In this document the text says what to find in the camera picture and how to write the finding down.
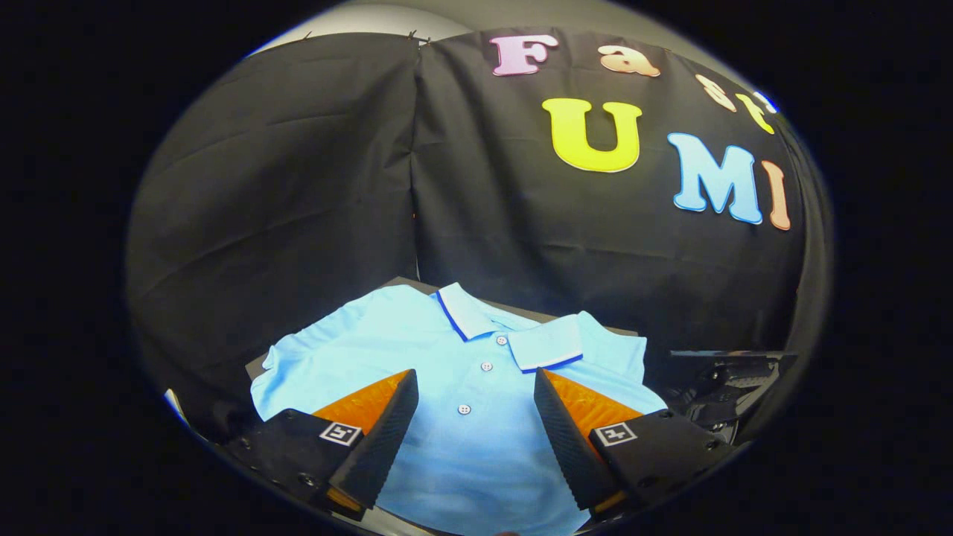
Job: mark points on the dark washing machine lid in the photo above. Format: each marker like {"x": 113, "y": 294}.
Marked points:
{"x": 733, "y": 372}

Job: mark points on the light blue polo shirt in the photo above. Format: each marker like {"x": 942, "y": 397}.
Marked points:
{"x": 476, "y": 461}

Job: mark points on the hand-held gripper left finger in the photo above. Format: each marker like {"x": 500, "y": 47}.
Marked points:
{"x": 380, "y": 439}

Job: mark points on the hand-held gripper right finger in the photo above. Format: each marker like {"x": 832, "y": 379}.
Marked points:
{"x": 569, "y": 439}

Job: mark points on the black backdrop cloth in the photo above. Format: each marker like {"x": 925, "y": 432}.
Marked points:
{"x": 298, "y": 186}

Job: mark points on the grey cabinet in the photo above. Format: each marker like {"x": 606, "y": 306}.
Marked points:
{"x": 403, "y": 284}

